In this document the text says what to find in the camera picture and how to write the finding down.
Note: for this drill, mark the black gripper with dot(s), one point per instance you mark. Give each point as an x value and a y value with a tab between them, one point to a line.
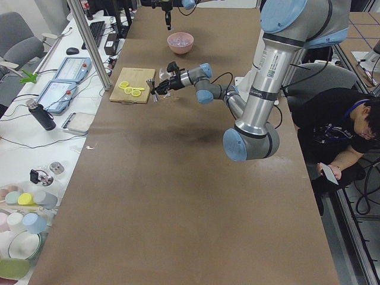
174	82

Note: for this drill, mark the steel jigger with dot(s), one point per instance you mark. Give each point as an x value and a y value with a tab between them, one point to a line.
151	83

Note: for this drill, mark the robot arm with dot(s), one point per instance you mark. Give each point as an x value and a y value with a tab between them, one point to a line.
185	7
288	26

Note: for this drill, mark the pink bowl of ice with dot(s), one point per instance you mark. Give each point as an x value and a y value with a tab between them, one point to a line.
180	43

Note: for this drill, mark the clear wine glass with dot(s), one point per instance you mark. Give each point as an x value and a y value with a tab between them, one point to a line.
163	75

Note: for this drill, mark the bamboo cutting board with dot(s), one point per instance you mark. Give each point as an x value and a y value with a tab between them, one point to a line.
137	78

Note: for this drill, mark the middle lemon slice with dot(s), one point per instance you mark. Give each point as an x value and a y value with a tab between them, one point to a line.
128	90

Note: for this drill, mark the far lemon slice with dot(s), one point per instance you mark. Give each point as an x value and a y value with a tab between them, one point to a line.
123	85

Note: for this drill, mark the black power adapter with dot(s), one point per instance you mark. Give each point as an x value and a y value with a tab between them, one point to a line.
111	45

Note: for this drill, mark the black keyboard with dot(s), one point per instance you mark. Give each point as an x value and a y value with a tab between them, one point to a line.
97	29

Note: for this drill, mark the far blue teach pendant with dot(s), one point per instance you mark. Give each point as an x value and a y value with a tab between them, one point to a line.
73	68

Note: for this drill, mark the blue teach pendant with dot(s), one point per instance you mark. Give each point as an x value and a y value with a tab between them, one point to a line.
73	68
57	96

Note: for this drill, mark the black computer mouse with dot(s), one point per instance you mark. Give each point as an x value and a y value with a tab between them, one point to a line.
72	51

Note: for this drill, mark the white tray box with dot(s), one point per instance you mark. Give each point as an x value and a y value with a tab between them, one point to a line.
78	123

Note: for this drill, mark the near blue teach pendant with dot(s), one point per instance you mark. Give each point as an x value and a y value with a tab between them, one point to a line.
57	96

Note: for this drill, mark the green clamp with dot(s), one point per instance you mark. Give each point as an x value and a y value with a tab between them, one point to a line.
29	77

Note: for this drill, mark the black water bottle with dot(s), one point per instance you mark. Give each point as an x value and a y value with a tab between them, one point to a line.
41	115

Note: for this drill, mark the grey office chair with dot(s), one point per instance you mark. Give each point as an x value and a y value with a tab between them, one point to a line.
19	46

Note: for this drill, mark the person in black shirt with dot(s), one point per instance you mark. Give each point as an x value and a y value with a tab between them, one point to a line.
335	129

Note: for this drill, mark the grey plastic cup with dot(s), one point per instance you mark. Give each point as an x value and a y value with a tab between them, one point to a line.
45	199

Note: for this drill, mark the yellow plastic cup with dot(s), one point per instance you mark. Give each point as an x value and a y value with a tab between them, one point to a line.
26	199

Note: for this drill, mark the green plastic cup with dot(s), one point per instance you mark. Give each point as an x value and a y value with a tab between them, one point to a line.
11	198

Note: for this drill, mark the blue plastic cup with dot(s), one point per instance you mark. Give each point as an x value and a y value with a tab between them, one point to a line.
34	223

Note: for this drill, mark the white bowl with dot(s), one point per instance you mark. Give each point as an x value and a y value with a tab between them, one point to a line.
25	245

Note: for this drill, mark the lemon slice near handle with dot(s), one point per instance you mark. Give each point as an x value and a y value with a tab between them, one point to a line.
136	93

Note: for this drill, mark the aluminium frame post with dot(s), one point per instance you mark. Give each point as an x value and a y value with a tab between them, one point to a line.
82	24

